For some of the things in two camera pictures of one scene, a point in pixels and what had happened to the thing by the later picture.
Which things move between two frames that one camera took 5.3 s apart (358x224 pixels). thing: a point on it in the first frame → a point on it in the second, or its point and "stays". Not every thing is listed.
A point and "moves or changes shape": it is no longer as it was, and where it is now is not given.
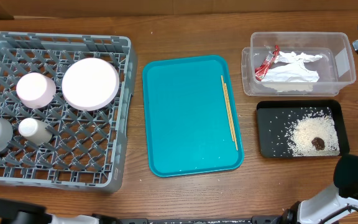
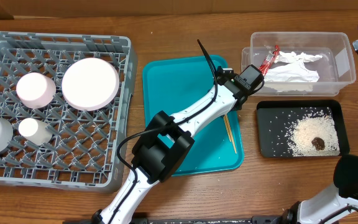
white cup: [35, 131] stays
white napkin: [293, 70] stays
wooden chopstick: [227, 109] moves or changes shape
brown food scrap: [319, 143] stays
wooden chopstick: [231, 116] → [230, 134]
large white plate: [90, 84] stays
